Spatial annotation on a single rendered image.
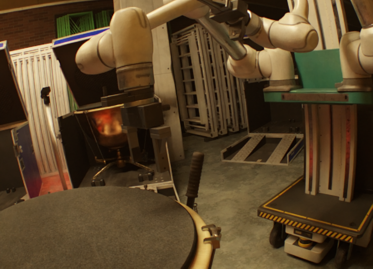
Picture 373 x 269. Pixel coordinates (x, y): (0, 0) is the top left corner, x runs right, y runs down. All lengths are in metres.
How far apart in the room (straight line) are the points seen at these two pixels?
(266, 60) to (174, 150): 2.66
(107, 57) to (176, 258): 0.48
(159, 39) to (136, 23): 3.20
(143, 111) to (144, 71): 0.09
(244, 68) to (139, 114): 0.96
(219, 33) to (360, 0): 0.69
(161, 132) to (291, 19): 0.57
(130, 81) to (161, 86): 3.14
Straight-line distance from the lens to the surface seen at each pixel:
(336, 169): 1.67
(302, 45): 0.88
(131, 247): 0.55
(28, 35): 5.70
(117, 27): 0.65
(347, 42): 1.27
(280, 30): 0.91
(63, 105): 4.31
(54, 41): 2.84
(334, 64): 1.46
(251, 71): 1.52
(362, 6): 1.13
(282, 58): 1.46
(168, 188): 2.66
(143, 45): 0.63
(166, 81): 3.79
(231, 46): 1.39
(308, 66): 1.53
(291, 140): 3.77
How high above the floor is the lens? 1.10
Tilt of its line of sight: 10 degrees down
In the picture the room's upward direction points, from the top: 8 degrees counter-clockwise
